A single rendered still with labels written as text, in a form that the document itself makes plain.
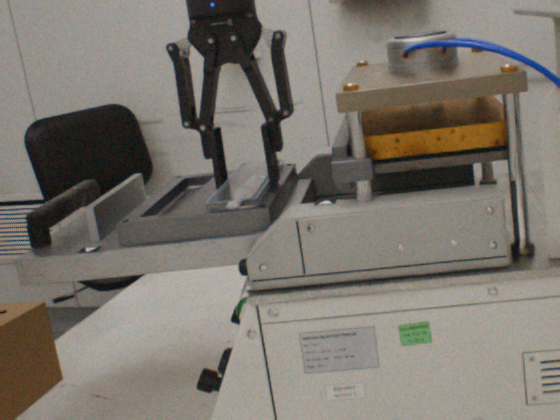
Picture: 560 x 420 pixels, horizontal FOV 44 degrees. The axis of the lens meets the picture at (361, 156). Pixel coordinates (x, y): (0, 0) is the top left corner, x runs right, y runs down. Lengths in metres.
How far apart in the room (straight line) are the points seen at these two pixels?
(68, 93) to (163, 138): 0.42
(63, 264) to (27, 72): 2.22
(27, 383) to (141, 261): 0.29
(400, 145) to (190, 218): 0.23
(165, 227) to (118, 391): 0.29
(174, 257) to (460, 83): 0.35
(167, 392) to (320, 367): 0.28
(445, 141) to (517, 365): 0.23
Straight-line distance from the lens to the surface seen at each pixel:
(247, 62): 0.78
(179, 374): 0.96
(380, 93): 0.65
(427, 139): 0.69
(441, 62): 0.74
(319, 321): 0.68
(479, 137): 0.69
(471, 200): 0.64
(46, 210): 0.84
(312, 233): 0.65
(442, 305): 0.67
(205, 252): 0.74
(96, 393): 0.98
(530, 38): 2.26
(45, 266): 0.81
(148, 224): 0.76
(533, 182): 0.94
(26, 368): 0.99
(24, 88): 3.01
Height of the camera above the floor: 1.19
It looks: 12 degrees down
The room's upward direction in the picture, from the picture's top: 7 degrees counter-clockwise
